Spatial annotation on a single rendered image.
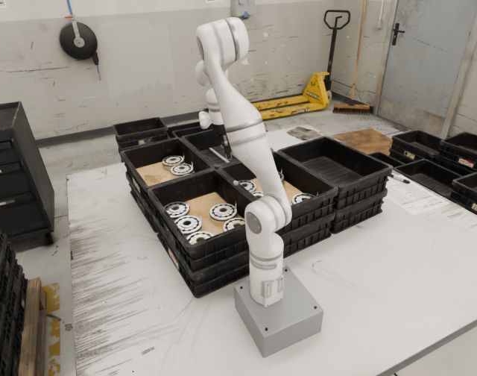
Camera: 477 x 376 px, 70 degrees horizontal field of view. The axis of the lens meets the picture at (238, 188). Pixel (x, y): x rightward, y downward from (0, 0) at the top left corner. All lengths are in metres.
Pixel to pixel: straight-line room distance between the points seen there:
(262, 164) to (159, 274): 0.65
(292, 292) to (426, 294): 0.46
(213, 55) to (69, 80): 3.69
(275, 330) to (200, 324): 0.26
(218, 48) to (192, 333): 0.79
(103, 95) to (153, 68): 0.67
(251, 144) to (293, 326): 0.51
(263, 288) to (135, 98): 3.78
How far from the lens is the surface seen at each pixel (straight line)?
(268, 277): 0.95
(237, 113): 0.78
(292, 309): 1.03
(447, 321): 1.25
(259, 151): 0.79
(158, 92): 4.55
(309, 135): 2.30
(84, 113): 4.50
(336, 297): 1.20
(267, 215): 0.81
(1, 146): 2.46
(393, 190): 1.80
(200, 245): 1.02
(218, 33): 0.80
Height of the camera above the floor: 1.59
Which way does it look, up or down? 31 degrees down
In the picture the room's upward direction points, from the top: 2 degrees counter-clockwise
